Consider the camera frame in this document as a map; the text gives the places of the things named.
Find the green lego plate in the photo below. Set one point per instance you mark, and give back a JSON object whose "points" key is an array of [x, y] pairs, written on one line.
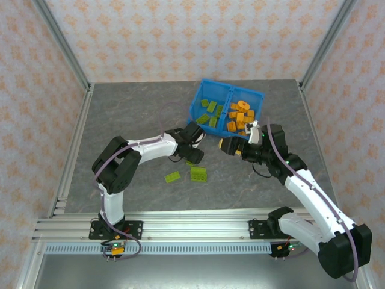
{"points": [[203, 119]]}

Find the orange lego with round wheel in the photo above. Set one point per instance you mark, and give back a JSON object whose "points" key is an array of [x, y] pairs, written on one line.
{"points": [[242, 106]]}

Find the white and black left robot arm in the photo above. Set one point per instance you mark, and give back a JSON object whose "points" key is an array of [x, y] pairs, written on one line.
{"points": [[156, 147]]}

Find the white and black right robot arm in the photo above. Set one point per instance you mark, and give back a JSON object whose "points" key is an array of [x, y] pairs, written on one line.
{"points": [[312, 195]]}

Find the large green lego block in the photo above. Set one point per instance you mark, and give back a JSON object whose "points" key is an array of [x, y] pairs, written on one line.
{"points": [[198, 174]]}

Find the long green lego brick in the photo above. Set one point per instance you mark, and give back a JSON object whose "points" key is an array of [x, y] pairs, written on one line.
{"points": [[172, 177]]}

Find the blue two-compartment bin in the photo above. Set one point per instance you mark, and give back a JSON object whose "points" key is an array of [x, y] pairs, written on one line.
{"points": [[222, 90]]}

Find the small circuit board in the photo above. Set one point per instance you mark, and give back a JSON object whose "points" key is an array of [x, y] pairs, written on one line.
{"points": [[114, 248], [282, 248]]}

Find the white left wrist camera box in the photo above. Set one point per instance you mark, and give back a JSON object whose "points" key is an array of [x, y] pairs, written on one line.
{"points": [[199, 140]]}

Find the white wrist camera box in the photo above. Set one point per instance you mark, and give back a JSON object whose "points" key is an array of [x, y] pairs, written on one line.
{"points": [[254, 135], [199, 140]]}

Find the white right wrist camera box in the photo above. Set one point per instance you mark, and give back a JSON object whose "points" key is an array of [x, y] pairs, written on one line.
{"points": [[254, 135]]}

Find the aluminium side rail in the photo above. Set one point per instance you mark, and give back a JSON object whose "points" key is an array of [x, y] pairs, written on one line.
{"points": [[312, 126], [76, 135]]}

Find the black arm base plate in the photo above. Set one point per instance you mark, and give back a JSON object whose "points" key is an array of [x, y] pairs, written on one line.
{"points": [[135, 228], [255, 230]]}

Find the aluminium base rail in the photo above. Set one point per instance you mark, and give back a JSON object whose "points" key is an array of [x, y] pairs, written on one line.
{"points": [[195, 225]]}

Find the aluminium frame post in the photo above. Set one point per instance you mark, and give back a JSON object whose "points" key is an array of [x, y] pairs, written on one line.
{"points": [[28, 268], [62, 42], [327, 42]]}

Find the aluminium lower frame post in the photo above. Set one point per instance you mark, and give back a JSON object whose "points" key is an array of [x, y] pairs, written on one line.
{"points": [[28, 268]]}

